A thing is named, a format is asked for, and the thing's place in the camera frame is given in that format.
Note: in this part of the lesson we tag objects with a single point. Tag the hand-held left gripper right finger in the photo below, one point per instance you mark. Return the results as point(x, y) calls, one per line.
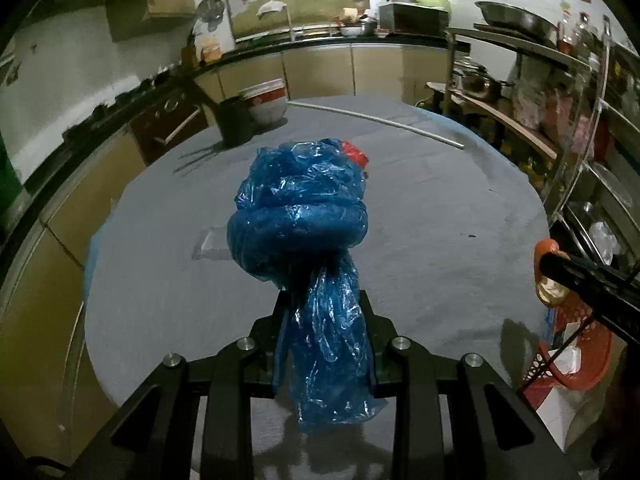
point(385, 355)

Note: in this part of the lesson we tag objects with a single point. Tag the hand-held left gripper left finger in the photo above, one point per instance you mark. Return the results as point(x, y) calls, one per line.
point(265, 340)

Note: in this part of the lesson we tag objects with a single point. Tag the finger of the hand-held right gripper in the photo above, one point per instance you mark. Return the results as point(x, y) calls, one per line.
point(595, 290)

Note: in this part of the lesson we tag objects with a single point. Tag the red plastic basket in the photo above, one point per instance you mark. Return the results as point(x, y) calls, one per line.
point(585, 377)

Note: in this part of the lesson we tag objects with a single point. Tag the blue plastic bag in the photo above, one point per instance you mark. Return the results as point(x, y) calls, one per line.
point(300, 210)

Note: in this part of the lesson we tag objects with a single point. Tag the red plastic bag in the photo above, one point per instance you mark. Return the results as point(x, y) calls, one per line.
point(356, 154)

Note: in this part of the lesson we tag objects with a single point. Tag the metal shelf rack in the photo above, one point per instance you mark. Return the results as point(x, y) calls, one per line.
point(585, 125)

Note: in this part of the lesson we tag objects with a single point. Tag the black cup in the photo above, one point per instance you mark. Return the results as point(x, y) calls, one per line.
point(235, 122)

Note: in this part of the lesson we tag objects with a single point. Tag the beige kitchen base cabinets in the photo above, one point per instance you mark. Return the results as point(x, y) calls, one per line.
point(50, 280)

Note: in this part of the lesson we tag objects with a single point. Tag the white rod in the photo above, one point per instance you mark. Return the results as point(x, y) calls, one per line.
point(380, 118)

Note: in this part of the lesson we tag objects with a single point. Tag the steel pot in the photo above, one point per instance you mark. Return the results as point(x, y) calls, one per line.
point(475, 82)

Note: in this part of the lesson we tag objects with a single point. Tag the bundle of dark chopsticks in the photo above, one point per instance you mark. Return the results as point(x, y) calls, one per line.
point(205, 90)

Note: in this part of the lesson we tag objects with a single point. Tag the gas stove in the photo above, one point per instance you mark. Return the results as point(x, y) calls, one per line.
point(125, 100)

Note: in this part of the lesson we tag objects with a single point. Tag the metal basin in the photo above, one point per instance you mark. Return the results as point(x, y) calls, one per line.
point(515, 17)

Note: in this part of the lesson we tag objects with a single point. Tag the orange packet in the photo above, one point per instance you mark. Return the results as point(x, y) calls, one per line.
point(211, 50)

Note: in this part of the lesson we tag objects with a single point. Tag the knife block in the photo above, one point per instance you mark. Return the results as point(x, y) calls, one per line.
point(189, 52)

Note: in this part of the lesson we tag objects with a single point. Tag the metal faucet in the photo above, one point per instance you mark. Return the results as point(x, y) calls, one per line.
point(291, 27)

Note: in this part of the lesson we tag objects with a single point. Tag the pile of dishes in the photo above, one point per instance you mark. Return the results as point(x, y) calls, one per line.
point(357, 29)

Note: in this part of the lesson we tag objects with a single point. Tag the microwave oven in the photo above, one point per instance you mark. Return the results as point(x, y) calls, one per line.
point(412, 20)

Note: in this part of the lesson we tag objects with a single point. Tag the white cloth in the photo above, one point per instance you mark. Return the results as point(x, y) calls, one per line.
point(271, 7)

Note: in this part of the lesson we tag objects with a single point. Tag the patterned mug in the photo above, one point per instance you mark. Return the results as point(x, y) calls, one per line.
point(350, 15)

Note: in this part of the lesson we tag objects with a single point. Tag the hanging metal strainer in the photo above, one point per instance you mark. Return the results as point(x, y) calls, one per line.
point(209, 7)

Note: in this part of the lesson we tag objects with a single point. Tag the waterfall wall poster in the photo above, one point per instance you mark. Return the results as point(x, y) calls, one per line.
point(300, 0)

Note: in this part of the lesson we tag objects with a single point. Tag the beige wall cabinet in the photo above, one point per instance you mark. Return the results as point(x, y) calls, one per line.
point(160, 0)

